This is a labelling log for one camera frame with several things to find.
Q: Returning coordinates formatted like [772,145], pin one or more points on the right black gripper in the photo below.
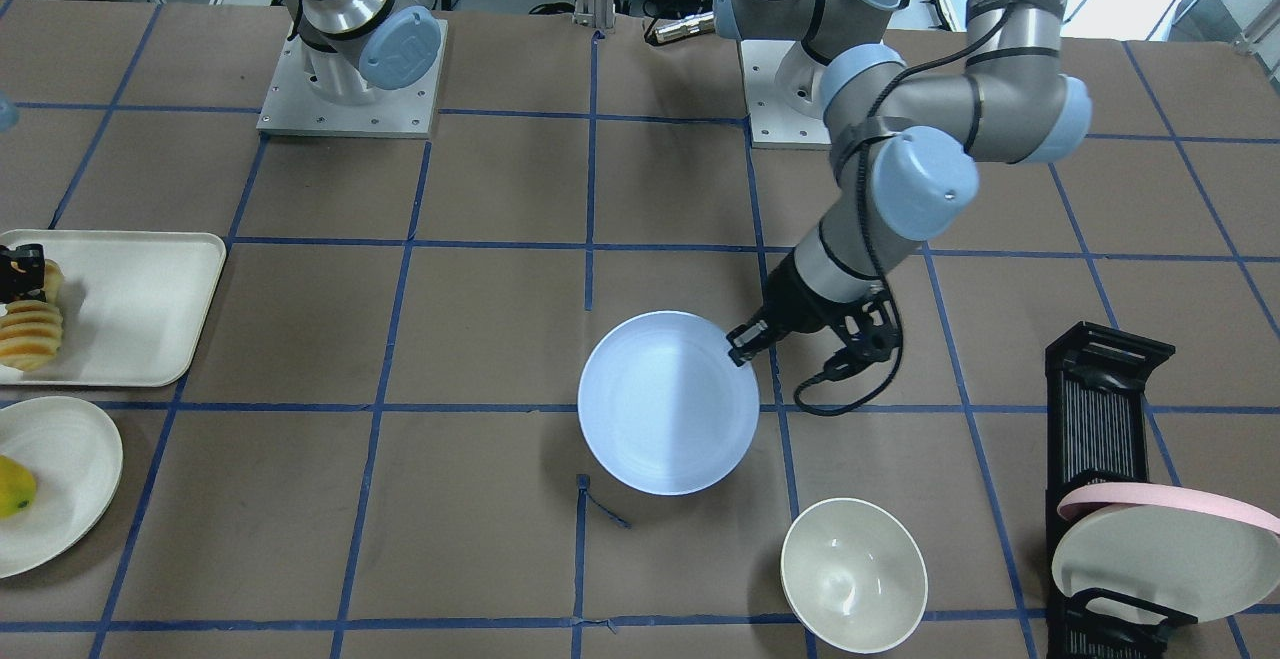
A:
[21,270]

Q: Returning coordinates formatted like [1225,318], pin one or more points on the yellow lemon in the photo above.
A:
[19,487]

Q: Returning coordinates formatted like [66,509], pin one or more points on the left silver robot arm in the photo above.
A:
[904,146]

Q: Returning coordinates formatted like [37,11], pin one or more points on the black dish rack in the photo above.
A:
[1096,433]

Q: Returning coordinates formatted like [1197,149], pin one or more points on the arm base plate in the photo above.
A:
[781,83]
[315,92]

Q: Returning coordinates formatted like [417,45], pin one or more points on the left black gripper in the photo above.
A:
[797,303]

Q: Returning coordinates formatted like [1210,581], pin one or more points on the white rectangular tray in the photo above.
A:
[134,304]

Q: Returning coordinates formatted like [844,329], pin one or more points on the white bowl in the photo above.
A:
[854,576]

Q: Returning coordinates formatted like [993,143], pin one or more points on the blue plate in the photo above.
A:
[662,407]

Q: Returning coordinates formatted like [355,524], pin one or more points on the ridged bread loaf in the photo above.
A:
[31,331]

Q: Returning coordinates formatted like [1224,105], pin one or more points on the white plate in rack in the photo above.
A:
[1194,563]

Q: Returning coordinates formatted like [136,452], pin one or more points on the pink plate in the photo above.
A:
[1095,496]

